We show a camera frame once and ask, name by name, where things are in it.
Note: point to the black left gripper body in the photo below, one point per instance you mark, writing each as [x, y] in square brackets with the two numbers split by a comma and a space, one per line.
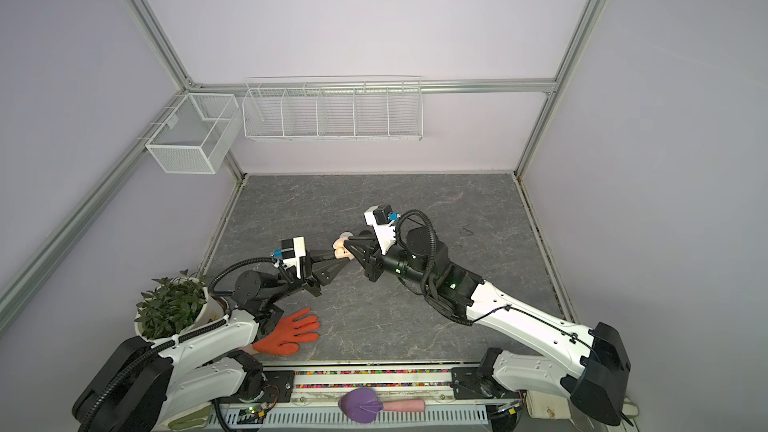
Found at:
[308, 282]

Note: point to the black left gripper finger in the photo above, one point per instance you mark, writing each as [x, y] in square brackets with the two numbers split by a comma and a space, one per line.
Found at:
[321, 256]
[326, 271]

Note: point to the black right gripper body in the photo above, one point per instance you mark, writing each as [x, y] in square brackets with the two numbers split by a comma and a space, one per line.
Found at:
[384, 263]

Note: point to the pink round charging case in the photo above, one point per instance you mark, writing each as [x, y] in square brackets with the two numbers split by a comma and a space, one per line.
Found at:
[339, 247]

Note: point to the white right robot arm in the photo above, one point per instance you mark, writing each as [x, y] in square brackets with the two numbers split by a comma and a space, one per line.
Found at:
[589, 366]

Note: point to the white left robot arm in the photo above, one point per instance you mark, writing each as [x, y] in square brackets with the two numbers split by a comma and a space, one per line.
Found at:
[145, 383]

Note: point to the red rubber glove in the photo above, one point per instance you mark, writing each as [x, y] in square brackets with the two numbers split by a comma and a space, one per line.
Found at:
[290, 333]

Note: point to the purple pink brush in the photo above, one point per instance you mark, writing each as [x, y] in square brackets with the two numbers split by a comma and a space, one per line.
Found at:
[362, 405]

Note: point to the potted green plant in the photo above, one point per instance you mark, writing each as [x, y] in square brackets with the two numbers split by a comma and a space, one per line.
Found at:
[174, 306]

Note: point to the white mesh box basket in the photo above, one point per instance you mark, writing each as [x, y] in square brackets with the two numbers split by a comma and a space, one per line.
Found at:
[197, 134]

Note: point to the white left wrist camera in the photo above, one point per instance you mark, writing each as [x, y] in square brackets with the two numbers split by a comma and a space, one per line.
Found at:
[294, 255]

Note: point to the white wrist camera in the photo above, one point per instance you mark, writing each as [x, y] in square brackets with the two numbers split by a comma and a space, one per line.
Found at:
[383, 220]
[294, 255]

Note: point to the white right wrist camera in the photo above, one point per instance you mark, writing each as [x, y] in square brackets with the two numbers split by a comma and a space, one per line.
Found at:
[383, 220]

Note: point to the white vented rail base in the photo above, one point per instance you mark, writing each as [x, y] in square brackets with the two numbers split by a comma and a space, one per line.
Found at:
[334, 419]

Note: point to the white wire wall shelf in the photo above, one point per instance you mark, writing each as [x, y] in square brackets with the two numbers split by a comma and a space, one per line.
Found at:
[388, 107]

